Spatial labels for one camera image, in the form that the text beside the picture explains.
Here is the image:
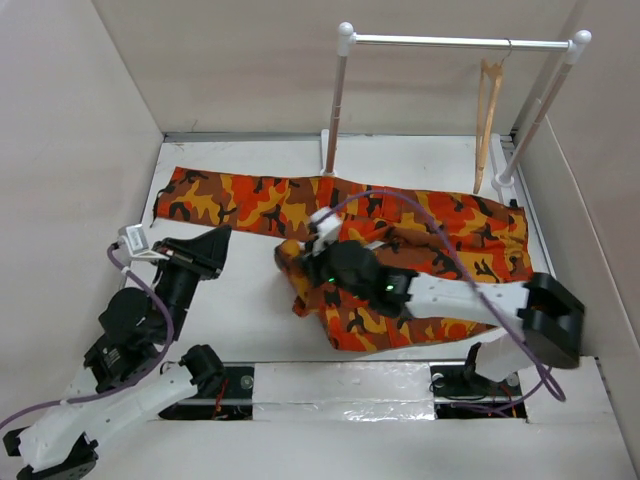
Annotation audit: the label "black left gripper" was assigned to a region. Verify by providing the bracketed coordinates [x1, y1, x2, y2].
[154, 223, 234, 340]

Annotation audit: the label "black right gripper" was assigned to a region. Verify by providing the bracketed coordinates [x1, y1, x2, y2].
[295, 232, 369, 302]

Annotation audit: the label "orange camouflage trousers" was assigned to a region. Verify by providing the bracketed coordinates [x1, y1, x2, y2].
[153, 167, 533, 352]

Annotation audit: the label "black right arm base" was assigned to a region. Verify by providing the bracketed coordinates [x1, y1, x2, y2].
[429, 365, 527, 420]

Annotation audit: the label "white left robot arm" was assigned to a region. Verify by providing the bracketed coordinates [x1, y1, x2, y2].
[1, 225, 231, 479]

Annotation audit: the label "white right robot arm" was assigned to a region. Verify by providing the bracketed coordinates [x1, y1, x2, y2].
[299, 241, 585, 394]

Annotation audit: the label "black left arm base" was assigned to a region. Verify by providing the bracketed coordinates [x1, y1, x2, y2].
[159, 363, 255, 421]

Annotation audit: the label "wooden clothes hanger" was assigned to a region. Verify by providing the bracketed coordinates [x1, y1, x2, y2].
[473, 52, 511, 194]

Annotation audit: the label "white clothes rack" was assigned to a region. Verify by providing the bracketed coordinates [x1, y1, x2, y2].
[316, 21, 593, 206]

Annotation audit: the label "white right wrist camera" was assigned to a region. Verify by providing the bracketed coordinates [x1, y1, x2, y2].
[308, 207, 342, 256]

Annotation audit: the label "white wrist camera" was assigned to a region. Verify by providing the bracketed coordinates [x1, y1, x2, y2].
[117, 224, 166, 262]
[308, 207, 342, 256]

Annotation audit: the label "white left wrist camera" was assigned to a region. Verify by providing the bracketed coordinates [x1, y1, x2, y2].
[117, 224, 166, 262]

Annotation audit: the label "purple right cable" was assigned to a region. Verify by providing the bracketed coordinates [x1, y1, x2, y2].
[314, 189, 567, 403]

